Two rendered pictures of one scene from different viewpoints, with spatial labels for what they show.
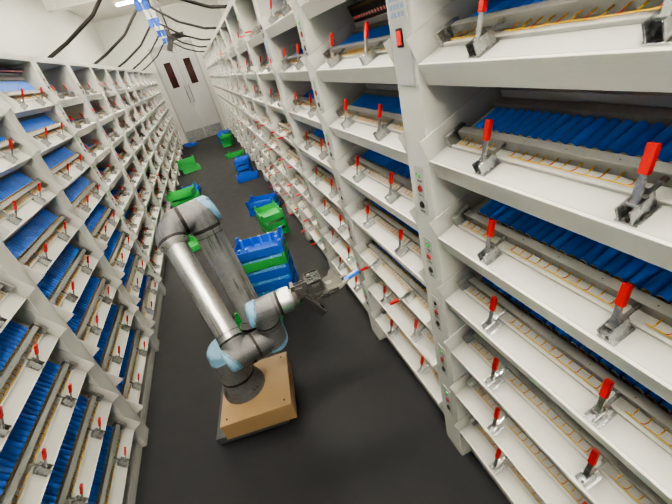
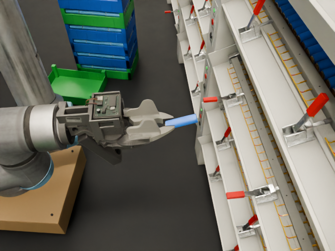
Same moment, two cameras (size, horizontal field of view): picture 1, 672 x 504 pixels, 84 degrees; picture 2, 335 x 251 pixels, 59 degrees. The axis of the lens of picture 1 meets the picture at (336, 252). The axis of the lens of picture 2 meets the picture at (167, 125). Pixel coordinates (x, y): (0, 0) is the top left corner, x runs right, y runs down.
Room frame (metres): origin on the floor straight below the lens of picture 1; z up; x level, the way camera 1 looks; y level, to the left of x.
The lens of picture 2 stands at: (0.75, -0.05, 1.10)
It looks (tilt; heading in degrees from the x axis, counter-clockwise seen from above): 50 degrees down; 7
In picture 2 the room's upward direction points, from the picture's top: straight up
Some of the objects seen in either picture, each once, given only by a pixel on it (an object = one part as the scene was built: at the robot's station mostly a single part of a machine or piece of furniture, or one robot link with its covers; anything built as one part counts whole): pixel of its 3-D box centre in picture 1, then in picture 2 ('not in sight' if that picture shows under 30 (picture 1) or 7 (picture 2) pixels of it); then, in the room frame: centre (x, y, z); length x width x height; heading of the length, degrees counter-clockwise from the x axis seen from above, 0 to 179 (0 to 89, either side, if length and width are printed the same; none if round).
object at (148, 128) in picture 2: (337, 281); (150, 127); (1.10, 0.02, 0.67); 0.09 x 0.03 x 0.06; 97
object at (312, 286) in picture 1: (307, 288); (94, 121); (1.10, 0.13, 0.67); 0.12 x 0.08 x 0.09; 102
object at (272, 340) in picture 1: (270, 334); (22, 162); (1.07, 0.31, 0.54); 0.12 x 0.09 x 0.12; 116
